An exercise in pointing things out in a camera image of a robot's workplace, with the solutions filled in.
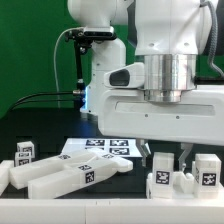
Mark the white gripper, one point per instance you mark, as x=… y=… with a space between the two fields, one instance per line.
x=197 y=118

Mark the white chair seat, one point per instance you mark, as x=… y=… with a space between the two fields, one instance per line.
x=183 y=186

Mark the white cube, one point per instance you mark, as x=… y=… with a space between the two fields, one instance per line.
x=22 y=158
x=27 y=146
x=207 y=176

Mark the white chair side frame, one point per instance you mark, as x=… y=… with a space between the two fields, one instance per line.
x=59 y=175

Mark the white cube front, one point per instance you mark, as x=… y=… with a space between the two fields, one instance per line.
x=22 y=158

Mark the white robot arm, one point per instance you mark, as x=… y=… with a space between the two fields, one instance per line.
x=144 y=83

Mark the white marker sheet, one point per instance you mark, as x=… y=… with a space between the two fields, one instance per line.
x=120 y=147

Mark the white right barrier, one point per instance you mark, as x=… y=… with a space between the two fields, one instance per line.
x=220 y=191

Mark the white barrier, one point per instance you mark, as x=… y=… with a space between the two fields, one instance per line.
x=108 y=211
x=220 y=191
x=5 y=167

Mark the white left barrier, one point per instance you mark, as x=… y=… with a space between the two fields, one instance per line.
x=5 y=167

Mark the white front barrier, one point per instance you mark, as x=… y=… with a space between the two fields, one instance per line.
x=108 y=211

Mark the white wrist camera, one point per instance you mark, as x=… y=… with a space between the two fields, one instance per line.
x=128 y=77

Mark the black camera stand pole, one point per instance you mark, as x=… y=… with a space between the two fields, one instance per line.
x=80 y=82

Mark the black camera on stand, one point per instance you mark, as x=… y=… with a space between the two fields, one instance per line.
x=91 y=33

